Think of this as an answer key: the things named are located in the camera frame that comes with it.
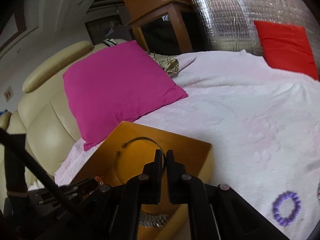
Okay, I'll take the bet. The silver watch bracelet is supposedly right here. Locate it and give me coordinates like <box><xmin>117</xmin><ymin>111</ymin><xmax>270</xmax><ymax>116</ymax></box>
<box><xmin>138</xmin><ymin>211</ymin><xmax>171</xmax><ymax>228</ymax></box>

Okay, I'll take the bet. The silver bangle ring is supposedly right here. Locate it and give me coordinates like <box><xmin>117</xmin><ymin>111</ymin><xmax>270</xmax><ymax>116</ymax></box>
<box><xmin>114</xmin><ymin>136</ymin><xmax>166</xmax><ymax>181</ymax></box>

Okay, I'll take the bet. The purple bead bracelet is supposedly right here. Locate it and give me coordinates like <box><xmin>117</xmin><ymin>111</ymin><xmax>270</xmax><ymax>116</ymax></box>
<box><xmin>272</xmin><ymin>190</ymin><xmax>302</xmax><ymax>227</ymax></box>

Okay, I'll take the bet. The orange cardboard box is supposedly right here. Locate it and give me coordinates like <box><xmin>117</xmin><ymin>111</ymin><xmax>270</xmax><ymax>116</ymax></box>
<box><xmin>73</xmin><ymin>122</ymin><xmax>214</xmax><ymax>239</ymax></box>

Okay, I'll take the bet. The beige leather sofa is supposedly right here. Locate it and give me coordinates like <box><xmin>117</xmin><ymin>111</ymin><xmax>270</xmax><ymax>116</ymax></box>
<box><xmin>0</xmin><ymin>38</ymin><xmax>128</xmax><ymax>205</ymax></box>

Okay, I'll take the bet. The magenta pillow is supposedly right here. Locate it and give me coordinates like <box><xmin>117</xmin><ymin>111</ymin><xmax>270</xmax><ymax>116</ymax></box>
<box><xmin>63</xmin><ymin>41</ymin><xmax>188</xmax><ymax>151</ymax></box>

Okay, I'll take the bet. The pink white blanket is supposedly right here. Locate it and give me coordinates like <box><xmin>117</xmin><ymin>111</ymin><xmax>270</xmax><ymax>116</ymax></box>
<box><xmin>54</xmin><ymin>51</ymin><xmax>319</xmax><ymax>239</ymax></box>

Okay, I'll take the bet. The floral patterned cushion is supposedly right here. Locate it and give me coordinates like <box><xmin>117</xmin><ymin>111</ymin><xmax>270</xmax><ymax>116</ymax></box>
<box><xmin>148</xmin><ymin>52</ymin><xmax>179</xmax><ymax>76</ymax></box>

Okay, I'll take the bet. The wooden cabinet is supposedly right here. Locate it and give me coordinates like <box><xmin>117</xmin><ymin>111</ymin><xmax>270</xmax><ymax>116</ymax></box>
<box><xmin>123</xmin><ymin>0</ymin><xmax>208</xmax><ymax>55</ymax></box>

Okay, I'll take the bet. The red pillow on bed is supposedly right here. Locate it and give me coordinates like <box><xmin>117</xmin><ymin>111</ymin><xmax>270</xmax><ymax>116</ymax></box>
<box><xmin>254</xmin><ymin>21</ymin><xmax>319</xmax><ymax>81</ymax></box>

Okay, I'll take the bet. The silver foil insulation panel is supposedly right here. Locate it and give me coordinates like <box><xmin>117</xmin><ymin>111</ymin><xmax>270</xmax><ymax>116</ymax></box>
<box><xmin>192</xmin><ymin>0</ymin><xmax>319</xmax><ymax>64</ymax></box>

